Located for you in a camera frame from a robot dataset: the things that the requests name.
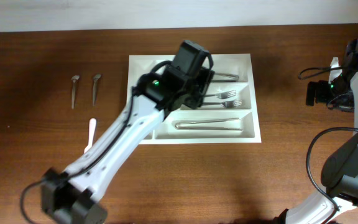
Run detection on metal fork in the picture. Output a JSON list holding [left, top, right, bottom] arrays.
[[202, 100, 242, 108], [204, 90, 237, 100]]

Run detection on metal tongs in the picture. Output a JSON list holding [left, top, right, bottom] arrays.
[[173, 118, 243, 131]]

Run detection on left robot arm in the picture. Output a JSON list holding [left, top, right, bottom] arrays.
[[41, 40, 214, 224]]

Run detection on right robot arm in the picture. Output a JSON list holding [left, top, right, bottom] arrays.
[[273, 38, 358, 224]]

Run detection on white plastic cutlery tray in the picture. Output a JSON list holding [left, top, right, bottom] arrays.
[[141, 54, 261, 144]]

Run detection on small metal spoon right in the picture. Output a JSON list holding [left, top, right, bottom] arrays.
[[92, 73, 102, 106]]

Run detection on small metal spoon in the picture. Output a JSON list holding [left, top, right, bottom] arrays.
[[92, 73, 102, 106], [71, 75, 80, 109]]

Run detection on pink plastic knife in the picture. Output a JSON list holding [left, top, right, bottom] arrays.
[[84, 118, 97, 153]]

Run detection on small metal spoon left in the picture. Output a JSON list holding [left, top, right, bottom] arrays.
[[71, 75, 80, 109]]

